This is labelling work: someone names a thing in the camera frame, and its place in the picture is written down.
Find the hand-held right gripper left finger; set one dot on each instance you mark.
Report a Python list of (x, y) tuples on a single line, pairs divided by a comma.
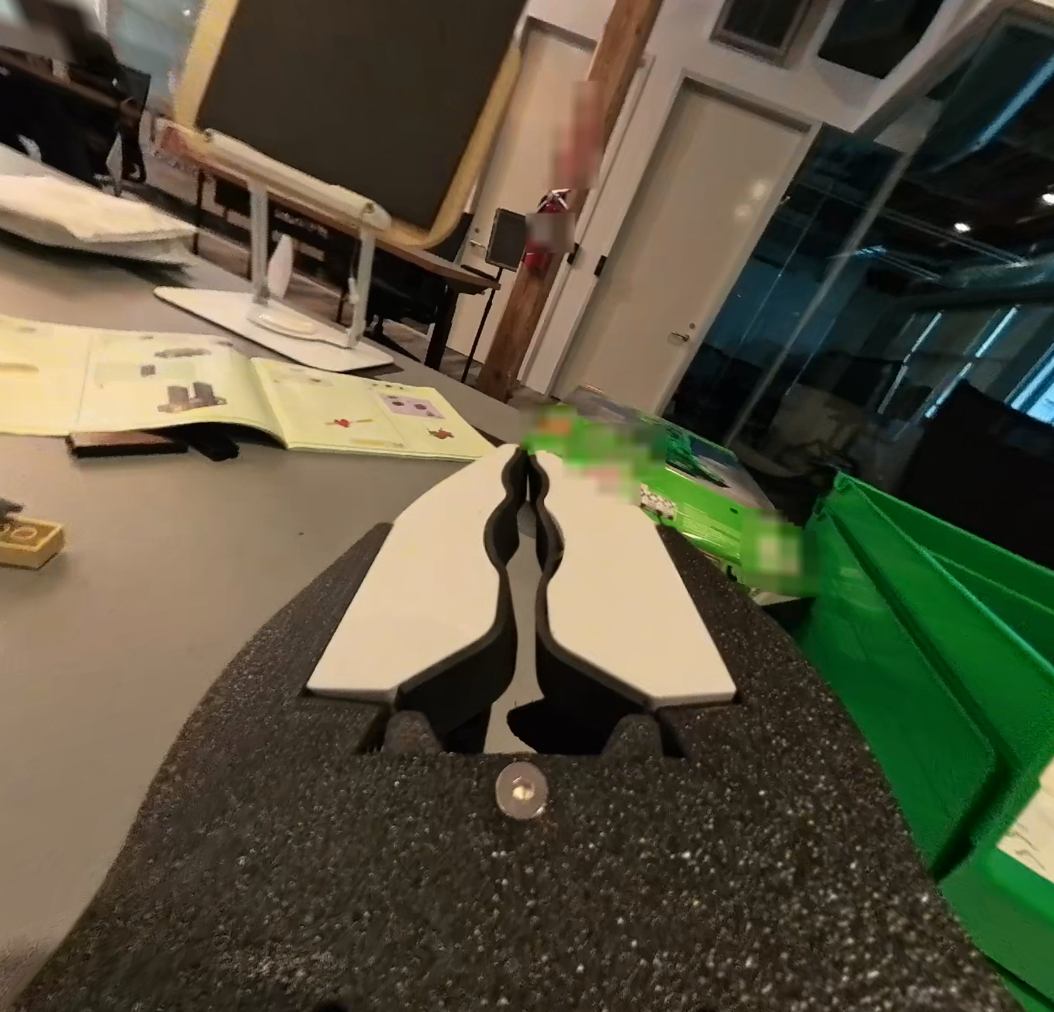
[(420, 584)]

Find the green toy set box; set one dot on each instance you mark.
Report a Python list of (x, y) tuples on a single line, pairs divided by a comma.
[(700, 485)]

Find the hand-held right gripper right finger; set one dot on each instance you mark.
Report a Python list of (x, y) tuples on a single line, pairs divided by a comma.
[(626, 609)]

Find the white door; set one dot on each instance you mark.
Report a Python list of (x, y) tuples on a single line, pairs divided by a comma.
[(700, 246)]

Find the grey framed wall panel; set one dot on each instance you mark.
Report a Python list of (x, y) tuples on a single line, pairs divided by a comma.
[(770, 4)]

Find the red fire extinguisher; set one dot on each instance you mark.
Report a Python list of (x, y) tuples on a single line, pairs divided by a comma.
[(553, 199)]

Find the white numbered paper bag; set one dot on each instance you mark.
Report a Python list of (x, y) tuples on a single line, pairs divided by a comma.
[(82, 218)]

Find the green plastic bin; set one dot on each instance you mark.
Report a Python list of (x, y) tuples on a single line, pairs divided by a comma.
[(906, 617)]

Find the tan toy brick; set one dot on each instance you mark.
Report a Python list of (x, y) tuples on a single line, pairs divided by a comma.
[(29, 544)]

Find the grey desk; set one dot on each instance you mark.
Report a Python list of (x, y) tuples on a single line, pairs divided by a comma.
[(206, 576)]

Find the white monitor stand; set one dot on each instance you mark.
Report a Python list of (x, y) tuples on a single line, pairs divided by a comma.
[(272, 320)]

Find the small black sign stand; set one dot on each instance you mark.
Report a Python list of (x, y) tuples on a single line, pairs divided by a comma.
[(506, 238)]

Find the dark brown toy plate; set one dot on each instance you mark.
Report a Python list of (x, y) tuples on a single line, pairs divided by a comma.
[(123, 444)]

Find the wooden post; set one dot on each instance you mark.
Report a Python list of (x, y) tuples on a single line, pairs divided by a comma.
[(626, 40)]

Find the black wall panel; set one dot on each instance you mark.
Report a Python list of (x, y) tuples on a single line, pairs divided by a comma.
[(897, 8)]

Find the pale green instruction booklet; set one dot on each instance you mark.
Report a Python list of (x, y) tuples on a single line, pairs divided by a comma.
[(123, 378)]

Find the cream framed dark monitor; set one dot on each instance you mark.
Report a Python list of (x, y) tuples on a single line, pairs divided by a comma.
[(354, 82)]

